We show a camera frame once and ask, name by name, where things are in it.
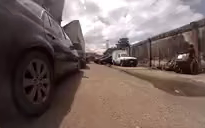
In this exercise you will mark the dark car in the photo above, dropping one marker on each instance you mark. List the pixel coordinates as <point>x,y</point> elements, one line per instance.
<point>105,60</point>

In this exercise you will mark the white van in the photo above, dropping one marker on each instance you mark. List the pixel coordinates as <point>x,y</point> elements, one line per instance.
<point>123,58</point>

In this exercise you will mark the tree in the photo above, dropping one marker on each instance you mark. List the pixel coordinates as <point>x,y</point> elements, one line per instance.
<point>123,42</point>

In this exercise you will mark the grey building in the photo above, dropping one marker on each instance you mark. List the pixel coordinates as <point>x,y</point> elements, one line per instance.
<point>75,35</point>

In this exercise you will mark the brown dirt road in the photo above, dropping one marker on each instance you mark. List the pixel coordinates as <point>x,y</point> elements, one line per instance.
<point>123,100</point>

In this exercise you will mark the motorcycle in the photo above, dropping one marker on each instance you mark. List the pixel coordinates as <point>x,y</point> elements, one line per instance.
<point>181,63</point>

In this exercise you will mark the grey car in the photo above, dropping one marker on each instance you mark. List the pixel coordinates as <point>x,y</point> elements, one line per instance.
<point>20,50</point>

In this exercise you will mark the person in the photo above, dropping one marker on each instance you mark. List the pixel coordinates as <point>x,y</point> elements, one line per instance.
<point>191,51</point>

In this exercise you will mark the grey wall with posts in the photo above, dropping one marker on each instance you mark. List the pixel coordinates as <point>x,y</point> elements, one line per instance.
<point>163,45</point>

